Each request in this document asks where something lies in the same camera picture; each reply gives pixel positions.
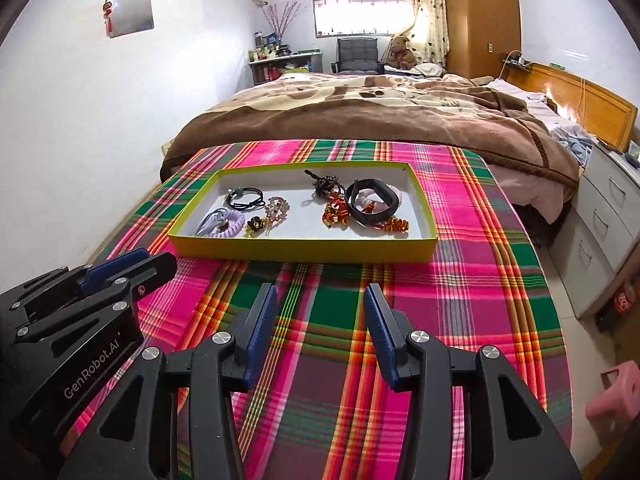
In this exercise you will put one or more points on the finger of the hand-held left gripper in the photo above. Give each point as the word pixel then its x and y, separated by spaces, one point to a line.
pixel 150 275
pixel 115 267

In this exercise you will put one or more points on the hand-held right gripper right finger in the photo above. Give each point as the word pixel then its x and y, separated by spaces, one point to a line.
pixel 377 330

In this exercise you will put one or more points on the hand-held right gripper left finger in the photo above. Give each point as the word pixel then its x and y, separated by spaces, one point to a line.
pixel 265 330

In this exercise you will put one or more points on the gold black hair clip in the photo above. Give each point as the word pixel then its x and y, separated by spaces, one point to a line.
pixel 255 226

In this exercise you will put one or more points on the black wide hair band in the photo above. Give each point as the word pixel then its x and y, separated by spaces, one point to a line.
pixel 356 210

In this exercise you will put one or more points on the yellow-green cardboard tray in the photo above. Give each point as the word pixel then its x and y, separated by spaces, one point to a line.
pixel 295 210

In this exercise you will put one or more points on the pink scrunchie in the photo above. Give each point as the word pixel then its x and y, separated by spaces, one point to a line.
pixel 395 191

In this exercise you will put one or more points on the plaid pink green cloth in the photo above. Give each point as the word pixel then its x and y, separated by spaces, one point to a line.
pixel 320 310

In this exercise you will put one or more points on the brown beige printed blanket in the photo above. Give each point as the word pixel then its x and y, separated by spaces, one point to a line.
pixel 350 120

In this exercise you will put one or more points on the cluttered white shelf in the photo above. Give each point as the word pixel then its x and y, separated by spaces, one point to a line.
pixel 280 67

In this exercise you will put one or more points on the pink plastic stool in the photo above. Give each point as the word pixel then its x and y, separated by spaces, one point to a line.
pixel 615 400

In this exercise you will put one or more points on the red can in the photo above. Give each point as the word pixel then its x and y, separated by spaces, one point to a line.
pixel 624 301

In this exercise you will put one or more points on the white drawer nightstand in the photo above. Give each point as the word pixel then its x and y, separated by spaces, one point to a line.
pixel 600 210

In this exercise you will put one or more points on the white pillow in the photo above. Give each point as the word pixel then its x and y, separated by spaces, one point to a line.
pixel 429 69

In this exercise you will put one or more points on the light blue clothes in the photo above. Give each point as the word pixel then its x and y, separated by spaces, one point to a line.
pixel 575 142

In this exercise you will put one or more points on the pale pink bedsheet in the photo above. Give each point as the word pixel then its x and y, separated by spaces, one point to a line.
pixel 535 105

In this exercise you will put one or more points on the dark grey chair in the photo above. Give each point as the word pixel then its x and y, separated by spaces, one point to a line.
pixel 356 55

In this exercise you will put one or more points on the brown teddy bear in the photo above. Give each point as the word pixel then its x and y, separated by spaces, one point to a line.
pixel 401 52

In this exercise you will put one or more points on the vase of dry branches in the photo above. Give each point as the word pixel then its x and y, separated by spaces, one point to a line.
pixel 282 22

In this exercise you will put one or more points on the power strip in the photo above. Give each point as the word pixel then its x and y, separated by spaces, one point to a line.
pixel 517 60

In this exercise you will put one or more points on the bright window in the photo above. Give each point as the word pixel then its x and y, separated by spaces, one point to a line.
pixel 360 16

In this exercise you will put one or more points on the wooden headboard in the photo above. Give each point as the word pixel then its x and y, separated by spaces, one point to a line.
pixel 590 95

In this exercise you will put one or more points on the patterned curtain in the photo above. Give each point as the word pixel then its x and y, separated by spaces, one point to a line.
pixel 427 15

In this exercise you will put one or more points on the wooden wardrobe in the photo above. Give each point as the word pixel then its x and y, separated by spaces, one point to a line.
pixel 480 15

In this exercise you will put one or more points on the square metal wall plate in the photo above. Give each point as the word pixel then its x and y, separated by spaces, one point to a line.
pixel 130 12

